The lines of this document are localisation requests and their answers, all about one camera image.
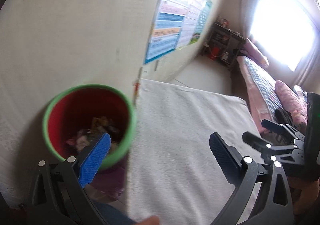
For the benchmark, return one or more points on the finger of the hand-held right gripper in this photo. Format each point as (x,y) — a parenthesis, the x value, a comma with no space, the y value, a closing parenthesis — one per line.
(255,141)
(273,125)

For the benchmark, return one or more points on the blue letter wall poster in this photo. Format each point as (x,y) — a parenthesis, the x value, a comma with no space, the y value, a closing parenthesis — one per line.
(165,40)

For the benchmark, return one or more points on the person's right hand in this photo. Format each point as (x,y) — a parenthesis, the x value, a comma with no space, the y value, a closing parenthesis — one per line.
(301,190)

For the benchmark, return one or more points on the bed with checked sheet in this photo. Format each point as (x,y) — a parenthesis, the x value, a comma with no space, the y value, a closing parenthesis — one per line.
(260,82)

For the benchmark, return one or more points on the dark shelf unit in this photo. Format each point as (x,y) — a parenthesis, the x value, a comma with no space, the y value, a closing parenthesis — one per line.
(220,37)

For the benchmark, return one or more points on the person's left hand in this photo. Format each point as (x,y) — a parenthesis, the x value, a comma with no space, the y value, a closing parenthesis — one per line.
(150,220)

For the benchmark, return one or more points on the white table cloth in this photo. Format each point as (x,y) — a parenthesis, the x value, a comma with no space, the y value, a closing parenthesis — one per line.
(175,127)

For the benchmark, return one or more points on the red container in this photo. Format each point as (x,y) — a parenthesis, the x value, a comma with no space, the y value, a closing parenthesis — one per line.
(215,53)

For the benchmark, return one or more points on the pink folded quilt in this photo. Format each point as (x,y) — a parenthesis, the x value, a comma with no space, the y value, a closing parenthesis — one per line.
(255,50)

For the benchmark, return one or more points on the black cloth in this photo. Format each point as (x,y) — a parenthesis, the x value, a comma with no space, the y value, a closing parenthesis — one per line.
(283,116)

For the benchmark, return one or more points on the pink floral pillow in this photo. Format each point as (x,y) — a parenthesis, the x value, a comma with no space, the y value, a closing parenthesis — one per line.
(290,97)

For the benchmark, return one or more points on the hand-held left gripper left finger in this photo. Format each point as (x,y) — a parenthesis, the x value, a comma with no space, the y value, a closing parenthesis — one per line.
(96,157)

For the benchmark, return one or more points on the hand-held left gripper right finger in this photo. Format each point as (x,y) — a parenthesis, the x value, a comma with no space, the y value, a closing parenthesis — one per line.
(225,160)

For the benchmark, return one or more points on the red bin with green rim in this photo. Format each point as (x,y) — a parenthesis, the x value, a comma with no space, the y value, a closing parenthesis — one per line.
(75,110)

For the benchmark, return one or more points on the green chart wall poster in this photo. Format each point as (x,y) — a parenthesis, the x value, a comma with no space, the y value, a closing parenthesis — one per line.
(202,20)

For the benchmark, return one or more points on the heap of wrappers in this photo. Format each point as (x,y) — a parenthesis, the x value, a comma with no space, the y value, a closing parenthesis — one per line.
(100,127)

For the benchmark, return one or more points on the white chart wall poster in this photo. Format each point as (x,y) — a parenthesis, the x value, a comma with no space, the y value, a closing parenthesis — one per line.
(191,22)

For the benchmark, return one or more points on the bright window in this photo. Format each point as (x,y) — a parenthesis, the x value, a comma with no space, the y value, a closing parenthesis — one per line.
(282,27)

